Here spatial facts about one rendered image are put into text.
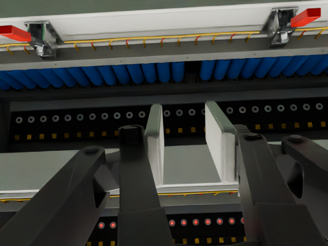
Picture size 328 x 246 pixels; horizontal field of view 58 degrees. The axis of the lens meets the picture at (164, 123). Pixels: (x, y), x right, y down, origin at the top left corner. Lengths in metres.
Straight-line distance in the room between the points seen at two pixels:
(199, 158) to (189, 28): 0.15
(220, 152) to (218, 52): 0.23
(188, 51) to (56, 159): 0.20
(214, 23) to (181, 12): 0.04
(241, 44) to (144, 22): 0.12
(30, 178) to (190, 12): 0.26
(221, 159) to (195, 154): 0.19
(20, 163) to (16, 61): 0.13
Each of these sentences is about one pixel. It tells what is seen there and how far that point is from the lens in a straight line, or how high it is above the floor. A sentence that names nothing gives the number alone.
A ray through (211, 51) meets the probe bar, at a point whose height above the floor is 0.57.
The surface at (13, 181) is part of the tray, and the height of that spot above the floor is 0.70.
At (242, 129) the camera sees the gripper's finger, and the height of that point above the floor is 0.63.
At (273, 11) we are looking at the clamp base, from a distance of 0.36.
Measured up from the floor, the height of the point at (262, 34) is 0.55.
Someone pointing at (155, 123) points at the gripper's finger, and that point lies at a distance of 0.16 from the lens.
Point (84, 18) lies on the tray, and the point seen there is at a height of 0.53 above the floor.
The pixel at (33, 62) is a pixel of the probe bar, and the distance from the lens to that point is 0.40.
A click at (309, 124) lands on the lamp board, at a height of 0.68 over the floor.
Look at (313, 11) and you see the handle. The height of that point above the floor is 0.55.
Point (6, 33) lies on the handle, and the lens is 0.30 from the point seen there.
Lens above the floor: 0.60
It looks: 8 degrees up
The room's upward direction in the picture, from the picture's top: 177 degrees clockwise
